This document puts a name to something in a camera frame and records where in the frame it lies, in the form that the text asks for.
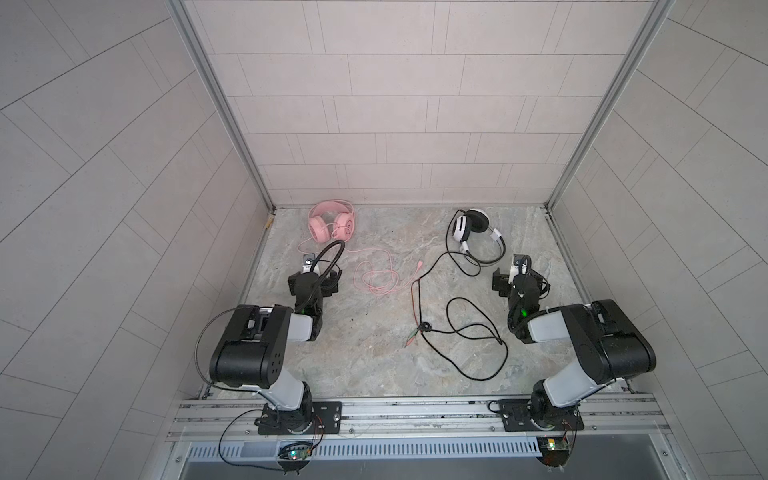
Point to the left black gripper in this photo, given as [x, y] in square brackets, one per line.
[306, 282]

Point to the pink headphones with cable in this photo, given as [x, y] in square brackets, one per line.
[336, 220]

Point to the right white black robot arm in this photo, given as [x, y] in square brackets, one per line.
[607, 345]

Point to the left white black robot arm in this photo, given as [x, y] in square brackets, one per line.
[252, 349]

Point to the left green circuit board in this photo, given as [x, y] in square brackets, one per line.
[297, 451]

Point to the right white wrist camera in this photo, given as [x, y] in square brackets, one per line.
[520, 269]

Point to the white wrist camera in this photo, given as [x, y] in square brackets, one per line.
[520, 269]
[309, 263]

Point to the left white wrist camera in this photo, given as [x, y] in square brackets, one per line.
[309, 263]

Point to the black white headphones with cable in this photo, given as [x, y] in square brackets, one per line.
[463, 224]

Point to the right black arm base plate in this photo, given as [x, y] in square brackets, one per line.
[520, 415]

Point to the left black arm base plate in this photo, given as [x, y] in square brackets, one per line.
[327, 418]

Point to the white vented cable duct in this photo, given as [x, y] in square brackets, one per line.
[374, 449]

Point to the aluminium mounting rail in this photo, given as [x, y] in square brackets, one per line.
[411, 417]

